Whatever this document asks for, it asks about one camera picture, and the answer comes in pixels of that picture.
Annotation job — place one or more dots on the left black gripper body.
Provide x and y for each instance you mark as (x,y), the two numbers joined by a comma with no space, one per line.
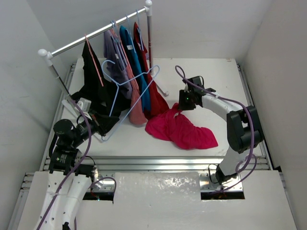
(100,123)

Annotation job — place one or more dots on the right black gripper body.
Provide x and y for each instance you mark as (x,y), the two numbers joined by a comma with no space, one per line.
(187,101)

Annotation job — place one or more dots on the magenta t-shirt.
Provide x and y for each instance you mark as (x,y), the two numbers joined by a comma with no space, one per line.
(175,127)

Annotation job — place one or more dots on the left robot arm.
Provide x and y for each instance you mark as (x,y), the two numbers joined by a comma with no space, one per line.
(68,179)

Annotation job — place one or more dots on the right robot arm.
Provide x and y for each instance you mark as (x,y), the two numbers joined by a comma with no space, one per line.
(244,131)

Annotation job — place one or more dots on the black t-shirt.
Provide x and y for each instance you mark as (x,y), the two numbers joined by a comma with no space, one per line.
(104,99)

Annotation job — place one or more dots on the salmon pink t-shirt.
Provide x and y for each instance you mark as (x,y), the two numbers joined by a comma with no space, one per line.
(136,115)

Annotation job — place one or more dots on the dark red t-shirt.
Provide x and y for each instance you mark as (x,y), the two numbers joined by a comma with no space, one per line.
(158,103)

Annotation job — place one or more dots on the purple t-shirt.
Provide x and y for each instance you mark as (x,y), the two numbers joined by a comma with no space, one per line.
(120,76)

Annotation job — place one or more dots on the teal t-shirt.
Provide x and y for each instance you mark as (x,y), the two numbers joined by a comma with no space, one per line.
(131,53)

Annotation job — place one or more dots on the blue hanger in purple shirt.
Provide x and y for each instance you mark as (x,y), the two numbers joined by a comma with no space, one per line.
(121,59)

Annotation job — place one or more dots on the blue hanger in teal shirt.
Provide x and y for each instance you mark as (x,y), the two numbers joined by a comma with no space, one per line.
(129,32)

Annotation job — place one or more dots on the blue hanger in red shirt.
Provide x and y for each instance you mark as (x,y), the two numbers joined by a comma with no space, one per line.
(139,30)

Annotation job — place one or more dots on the silver clothes rack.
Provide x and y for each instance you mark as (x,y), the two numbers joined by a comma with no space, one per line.
(147,9)

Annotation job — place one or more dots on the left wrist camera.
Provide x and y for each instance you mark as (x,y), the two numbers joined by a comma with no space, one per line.
(83,104)

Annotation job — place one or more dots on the aluminium rail frame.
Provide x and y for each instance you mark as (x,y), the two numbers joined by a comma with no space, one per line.
(160,186)

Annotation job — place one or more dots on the pink wire hanger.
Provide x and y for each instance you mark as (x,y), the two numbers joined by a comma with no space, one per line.
(93,59)

